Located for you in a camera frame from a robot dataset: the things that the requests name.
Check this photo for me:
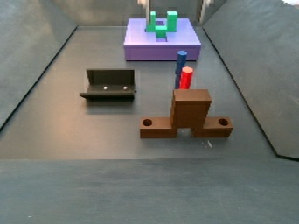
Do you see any black angle bracket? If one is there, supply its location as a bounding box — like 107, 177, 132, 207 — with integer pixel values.
79, 68, 136, 99

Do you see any purple board with slots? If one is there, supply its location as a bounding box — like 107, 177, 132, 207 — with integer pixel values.
124, 18, 201, 61

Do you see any brown T-shaped block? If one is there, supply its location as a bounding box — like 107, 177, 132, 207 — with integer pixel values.
140, 89, 233, 138

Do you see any green U-shaped block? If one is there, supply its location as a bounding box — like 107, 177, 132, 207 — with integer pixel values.
145, 11, 179, 39

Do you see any blue cylinder peg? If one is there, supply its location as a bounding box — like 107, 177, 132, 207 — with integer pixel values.
175, 51, 187, 88

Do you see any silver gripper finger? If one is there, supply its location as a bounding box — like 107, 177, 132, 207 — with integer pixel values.
199, 0, 213, 25

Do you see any red hexagonal peg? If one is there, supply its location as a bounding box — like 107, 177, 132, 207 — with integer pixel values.
180, 66, 193, 89

